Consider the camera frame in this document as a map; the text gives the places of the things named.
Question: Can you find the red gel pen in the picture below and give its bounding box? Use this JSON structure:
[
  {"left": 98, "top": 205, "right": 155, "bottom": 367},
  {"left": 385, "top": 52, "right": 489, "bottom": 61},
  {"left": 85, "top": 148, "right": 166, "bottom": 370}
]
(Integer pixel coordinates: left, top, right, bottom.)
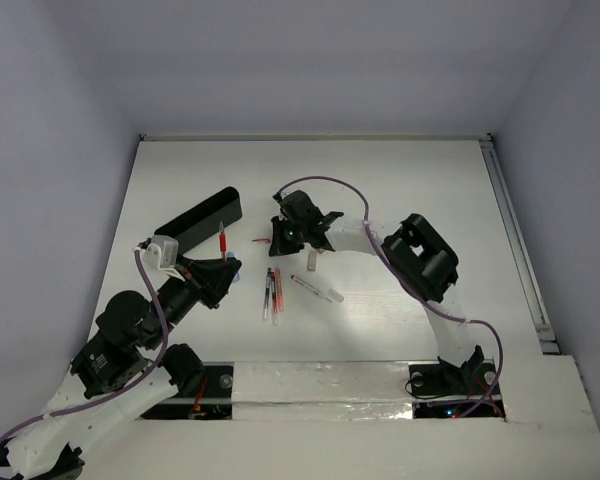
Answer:
[{"left": 218, "top": 222, "right": 228, "bottom": 262}]

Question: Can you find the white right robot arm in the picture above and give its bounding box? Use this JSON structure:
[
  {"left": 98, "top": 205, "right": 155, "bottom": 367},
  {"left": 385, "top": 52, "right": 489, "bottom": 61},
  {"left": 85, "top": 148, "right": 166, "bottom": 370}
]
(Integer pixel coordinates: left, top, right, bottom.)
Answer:
[{"left": 269, "top": 190, "right": 484, "bottom": 392}]

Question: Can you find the grey eraser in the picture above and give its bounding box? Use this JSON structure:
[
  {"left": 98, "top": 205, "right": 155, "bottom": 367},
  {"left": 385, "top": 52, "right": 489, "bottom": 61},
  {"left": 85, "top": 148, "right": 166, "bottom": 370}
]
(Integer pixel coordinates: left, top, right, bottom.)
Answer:
[{"left": 307, "top": 251, "right": 318, "bottom": 272}]

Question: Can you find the blue pen cap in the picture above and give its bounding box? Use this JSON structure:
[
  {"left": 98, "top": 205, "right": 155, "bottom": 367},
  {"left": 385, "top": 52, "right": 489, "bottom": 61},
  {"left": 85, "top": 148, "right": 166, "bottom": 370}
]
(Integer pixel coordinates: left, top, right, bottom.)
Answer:
[{"left": 227, "top": 251, "right": 242, "bottom": 284}]

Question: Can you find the red clear pen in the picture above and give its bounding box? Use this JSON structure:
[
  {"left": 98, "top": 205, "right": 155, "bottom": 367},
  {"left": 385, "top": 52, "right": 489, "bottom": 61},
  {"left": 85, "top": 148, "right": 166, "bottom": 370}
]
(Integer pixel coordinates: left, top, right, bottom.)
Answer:
[{"left": 272, "top": 267, "right": 284, "bottom": 325}]

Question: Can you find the black gel pen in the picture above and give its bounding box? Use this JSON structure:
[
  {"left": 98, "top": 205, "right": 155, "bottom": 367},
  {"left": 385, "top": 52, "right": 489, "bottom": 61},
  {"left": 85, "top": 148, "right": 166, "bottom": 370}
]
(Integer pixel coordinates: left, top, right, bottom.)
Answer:
[{"left": 262, "top": 267, "right": 272, "bottom": 321}]

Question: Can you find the white refill pen red end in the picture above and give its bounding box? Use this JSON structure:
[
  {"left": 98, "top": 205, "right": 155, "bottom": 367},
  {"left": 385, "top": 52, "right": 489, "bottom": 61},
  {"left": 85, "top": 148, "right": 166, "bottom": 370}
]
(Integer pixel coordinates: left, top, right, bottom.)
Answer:
[{"left": 290, "top": 275, "right": 333, "bottom": 303}]

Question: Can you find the black pen holder box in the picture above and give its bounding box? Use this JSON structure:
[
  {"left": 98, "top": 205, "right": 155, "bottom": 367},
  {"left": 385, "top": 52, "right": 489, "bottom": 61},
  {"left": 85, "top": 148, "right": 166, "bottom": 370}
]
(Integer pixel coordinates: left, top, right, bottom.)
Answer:
[{"left": 154, "top": 186, "right": 243, "bottom": 255}]

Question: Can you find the clear pen cap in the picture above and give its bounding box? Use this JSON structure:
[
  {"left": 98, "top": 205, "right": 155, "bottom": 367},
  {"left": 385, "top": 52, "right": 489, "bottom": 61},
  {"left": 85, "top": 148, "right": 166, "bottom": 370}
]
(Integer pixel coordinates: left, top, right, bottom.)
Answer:
[{"left": 328, "top": 288, "right": 344, "bottom": 303}]

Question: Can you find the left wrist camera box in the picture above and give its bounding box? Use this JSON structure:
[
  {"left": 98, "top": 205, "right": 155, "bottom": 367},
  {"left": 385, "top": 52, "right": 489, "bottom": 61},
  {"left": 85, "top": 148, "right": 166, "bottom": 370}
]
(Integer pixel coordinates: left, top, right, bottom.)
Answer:
[{"left": 142, "top": 235, "right": 179, "bottom": 277}]

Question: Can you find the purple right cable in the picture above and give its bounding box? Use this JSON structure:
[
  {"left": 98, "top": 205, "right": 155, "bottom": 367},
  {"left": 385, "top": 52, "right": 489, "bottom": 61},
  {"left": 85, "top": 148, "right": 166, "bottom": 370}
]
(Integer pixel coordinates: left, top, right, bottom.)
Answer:
[{"left": 274, "top": 175, "right": 504, "bottom": 419}]

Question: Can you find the purple cable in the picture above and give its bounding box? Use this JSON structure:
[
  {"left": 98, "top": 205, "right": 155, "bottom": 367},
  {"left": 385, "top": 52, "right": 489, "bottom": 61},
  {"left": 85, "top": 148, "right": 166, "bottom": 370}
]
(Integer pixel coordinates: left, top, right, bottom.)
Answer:
[
  {"left": 274, "top": 175, "right": 504, "bottom": 419},
  {"left": 0, "top": 244, "right": 171, "bottom": 479}
]

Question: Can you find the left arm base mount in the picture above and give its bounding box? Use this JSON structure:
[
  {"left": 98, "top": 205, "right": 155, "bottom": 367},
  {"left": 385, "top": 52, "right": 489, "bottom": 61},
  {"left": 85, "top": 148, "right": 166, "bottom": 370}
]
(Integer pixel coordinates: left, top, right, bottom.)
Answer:
[{"left": 140, "top": 363, "right": 234, "bottom": 421}]

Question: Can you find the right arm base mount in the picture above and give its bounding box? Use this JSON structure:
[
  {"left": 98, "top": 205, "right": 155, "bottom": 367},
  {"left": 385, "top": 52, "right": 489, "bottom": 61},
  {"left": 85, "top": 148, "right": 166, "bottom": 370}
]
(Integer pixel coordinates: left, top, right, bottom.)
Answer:
[{"left": 405, "top": 347, "right": 505, "bottom": 419}]

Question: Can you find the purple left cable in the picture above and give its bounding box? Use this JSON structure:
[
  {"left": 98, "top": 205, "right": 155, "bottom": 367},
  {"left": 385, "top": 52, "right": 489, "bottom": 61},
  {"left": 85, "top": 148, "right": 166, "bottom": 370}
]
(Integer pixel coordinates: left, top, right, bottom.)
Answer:
[{"left": 0, "top": 244, "right": 171, "bottom": 479}]

